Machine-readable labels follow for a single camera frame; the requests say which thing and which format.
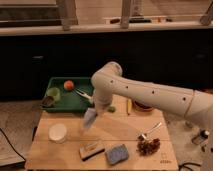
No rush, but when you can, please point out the blue sponge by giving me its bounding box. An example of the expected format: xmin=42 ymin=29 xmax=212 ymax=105
xmin=105 ymin=144 xmax=129 ymax=165

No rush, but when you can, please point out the silver spoon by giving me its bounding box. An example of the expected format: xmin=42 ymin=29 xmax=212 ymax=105
xmin=138 ymin=122 xmax=162 ymax=140

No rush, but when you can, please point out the silver fork in tray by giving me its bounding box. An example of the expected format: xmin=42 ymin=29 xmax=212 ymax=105
xmin=75 ymin=89 xmax=93 ymax=103

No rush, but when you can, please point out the green plastic tray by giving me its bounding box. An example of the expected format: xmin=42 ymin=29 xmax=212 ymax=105
xmin=43 ymin=77 xmax=94 ymax=113

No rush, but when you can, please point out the brown dried grape bunch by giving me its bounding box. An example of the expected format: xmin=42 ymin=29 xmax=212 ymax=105
xmin=137 ymin=138 xmax=161 ymax=156

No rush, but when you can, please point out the orange ball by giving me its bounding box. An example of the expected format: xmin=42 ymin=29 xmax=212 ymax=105
xmin=64 ymin=80 xmax=74 ymax=91

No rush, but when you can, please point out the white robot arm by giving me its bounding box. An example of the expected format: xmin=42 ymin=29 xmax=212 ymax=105
xmin=91 ymin=62 xmax=213 ymax=171

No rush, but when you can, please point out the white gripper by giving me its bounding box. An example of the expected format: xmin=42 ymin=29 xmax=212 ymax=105
xmin=93 ymin=89 xmax=113 ymax=115

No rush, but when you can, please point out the light blue towel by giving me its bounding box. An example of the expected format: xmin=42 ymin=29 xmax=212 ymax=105
xmin=83 ymin=108 xmax=97 ymax=129

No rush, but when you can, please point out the black cable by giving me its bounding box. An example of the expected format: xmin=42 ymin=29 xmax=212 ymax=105
xmin=0 ymin=128 xmax=27 ymax=163

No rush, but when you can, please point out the small glass bottle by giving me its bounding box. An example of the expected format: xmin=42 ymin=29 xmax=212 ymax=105
xmin=192 ymin=130 xmax=209 ymax=145

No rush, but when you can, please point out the green small object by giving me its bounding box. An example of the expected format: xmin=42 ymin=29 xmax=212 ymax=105
xmin=107 ymin=106 xmax=116 ymax=113

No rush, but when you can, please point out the dark red bowl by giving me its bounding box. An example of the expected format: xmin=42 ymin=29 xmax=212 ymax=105
xmin=133 ymin=101 xmax=153 ymax=112

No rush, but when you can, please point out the wooden block brush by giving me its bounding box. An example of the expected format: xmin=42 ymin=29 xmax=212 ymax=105
xmin=79 ymin=140 xmax=105 ymax=161

